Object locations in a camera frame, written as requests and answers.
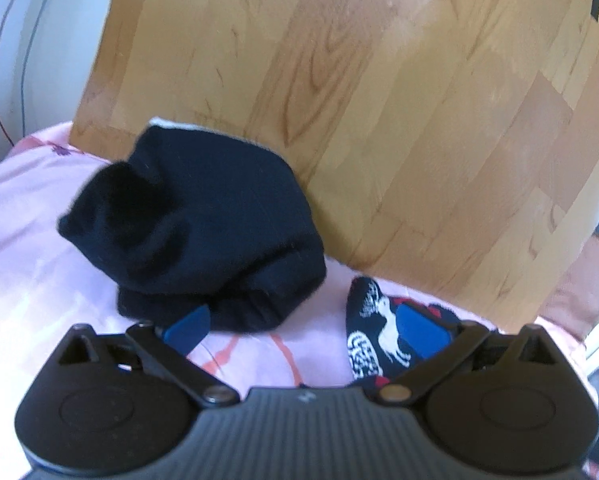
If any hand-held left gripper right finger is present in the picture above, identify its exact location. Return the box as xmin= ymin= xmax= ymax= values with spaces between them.
xmin=378 ymin=299 xmax=556 ymax=404

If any pink floral bedsheet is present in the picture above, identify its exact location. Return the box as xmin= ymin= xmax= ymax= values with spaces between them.
xmin=0 ymin=121 xmax=599 ymax=480

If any grey wall cable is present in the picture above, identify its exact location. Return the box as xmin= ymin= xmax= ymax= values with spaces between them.
xmin=20 ymin=0 xmax=56 ymax=133

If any red wall cable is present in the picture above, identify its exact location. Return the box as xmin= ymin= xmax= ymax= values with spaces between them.
xmin=0 ymin=0 xmax=56 ymax=142

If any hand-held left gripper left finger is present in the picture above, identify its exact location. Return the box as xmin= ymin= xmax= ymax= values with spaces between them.
xmin=58 ymin=304 xmax=240 ymax=409

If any black reindeer pattern sweater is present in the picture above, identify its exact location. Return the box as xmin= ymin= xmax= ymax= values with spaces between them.
xmin=346 ymin=276 xmax=497 ymax=395

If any plain black folded garment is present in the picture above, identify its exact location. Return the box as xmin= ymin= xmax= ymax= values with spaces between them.
xmin=56 ymin=119 xmax=329 ymax=333

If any wooden headboard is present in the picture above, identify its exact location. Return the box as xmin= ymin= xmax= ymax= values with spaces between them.
xmin=69 ymin=0 xmax=599 ymax=335

